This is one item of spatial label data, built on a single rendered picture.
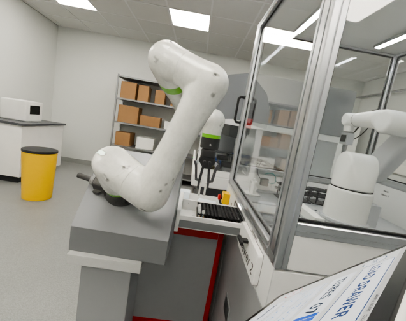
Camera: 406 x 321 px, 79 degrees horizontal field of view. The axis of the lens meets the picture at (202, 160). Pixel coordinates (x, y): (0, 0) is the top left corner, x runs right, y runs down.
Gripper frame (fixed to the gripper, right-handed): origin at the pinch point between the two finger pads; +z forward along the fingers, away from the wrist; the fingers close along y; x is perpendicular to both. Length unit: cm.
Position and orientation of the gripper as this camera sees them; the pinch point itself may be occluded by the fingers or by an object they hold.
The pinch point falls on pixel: (202, 188)
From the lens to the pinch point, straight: 125.1
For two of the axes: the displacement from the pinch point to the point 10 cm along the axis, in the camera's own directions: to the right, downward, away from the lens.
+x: 0.3, 1.4, -9.9
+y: -9.9, -1.5, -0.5
